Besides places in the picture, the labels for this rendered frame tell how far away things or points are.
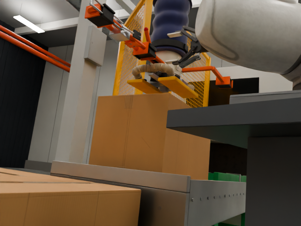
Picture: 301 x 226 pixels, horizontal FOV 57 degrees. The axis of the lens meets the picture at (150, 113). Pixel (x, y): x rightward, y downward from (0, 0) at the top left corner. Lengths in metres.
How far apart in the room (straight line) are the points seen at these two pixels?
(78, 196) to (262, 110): 0.52
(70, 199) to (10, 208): 0.17
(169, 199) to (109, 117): 0.51
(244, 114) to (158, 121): 0.73
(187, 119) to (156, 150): 0.62
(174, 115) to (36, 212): 0.37
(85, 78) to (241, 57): 1.95
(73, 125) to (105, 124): 1.02
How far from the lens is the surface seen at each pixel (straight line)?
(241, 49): 0.61
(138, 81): 1.48
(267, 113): 0.49
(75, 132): 2.36
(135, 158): 1.23
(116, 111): 1.33
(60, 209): 0.75
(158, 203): 1.07
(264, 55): 0.63
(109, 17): 1.15
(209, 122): 0.54
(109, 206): 0.90
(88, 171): 1.27
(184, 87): 1.50
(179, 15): 1.67
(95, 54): 2.52
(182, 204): 1.03
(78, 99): 2.39
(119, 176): 1.17
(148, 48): 1.38
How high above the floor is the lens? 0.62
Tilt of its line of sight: 11 degrees up
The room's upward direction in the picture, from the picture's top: 6 degrees clockwise
